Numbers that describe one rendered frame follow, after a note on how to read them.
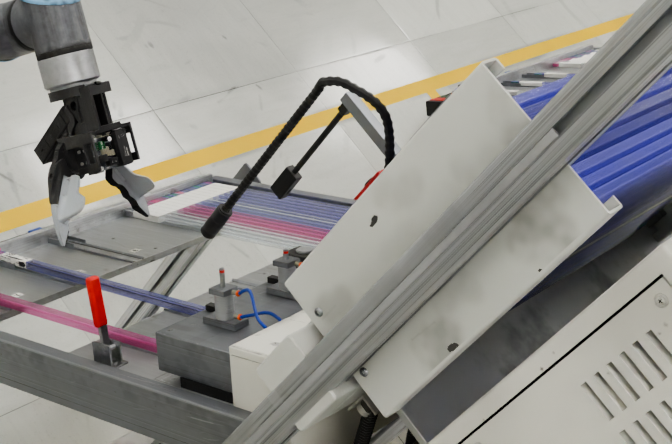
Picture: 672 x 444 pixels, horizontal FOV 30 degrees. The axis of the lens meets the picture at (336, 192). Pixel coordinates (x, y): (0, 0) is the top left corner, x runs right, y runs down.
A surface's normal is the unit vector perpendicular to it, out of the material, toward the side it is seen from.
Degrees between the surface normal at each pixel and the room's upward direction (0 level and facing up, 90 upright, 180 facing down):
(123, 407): 90
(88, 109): 90
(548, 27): 0
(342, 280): 90
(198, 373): 90
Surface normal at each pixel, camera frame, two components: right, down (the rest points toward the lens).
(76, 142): -0.62, 0.25
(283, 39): 0.51, -0.60
